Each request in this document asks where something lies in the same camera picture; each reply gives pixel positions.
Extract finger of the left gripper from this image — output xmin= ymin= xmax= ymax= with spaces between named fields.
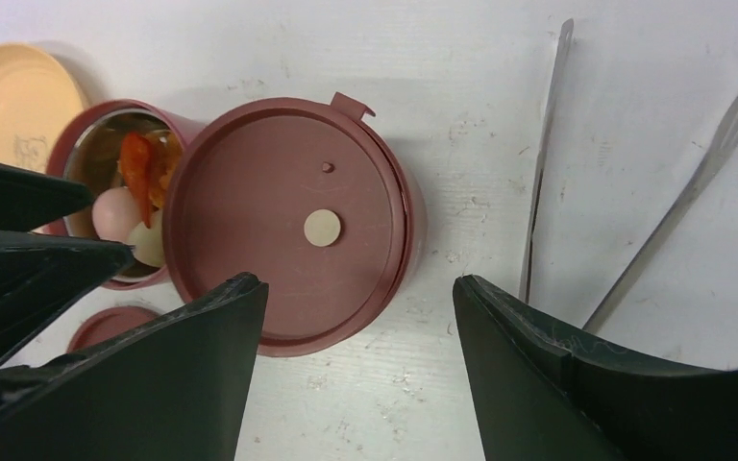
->
xmin=0 ymin=230 xmax=133 ymax=365
xmin=0 ymin=163 xmax=94 ymax=231

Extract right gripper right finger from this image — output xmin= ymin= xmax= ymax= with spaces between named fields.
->
xmin=453 ymin=275 xmax=738 ymax=460

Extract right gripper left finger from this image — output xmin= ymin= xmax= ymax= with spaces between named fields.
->
xmin=0 ymin=273 xmax=269 ymax=460

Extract orange plastic plate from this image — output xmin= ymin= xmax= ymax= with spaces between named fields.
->
xmin=0 ymin=43 xmax=88 ymax=173

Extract red steel bowl with handles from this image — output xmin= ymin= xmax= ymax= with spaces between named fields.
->
xmin=46 ymin=99 xmax=207 ymax=291

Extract beige egg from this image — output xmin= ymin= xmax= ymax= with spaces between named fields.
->
xmin=91 ymin=186 xmax=142 ymax=243

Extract white bun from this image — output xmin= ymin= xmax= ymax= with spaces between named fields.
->
xmin=126 ymin=210 xmax=165 ymax=268

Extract orange fried food pieces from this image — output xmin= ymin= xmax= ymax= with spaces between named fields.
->
xmin=118 ymin=130 xmax=184 ymax=229

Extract red round lid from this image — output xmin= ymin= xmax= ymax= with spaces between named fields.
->
xmin=162 ymin=92 xmax=428 ymax=357
xmin=66 ymin=305 xmax=160 ymax=353

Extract metal tongs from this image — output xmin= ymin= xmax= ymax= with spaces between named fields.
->
xmin=519 ymin=17 xmax=738 ymax=334

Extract red steel bowl tall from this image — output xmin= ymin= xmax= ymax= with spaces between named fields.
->
xmin=256 ymin=123 xmax=428 ymax=357

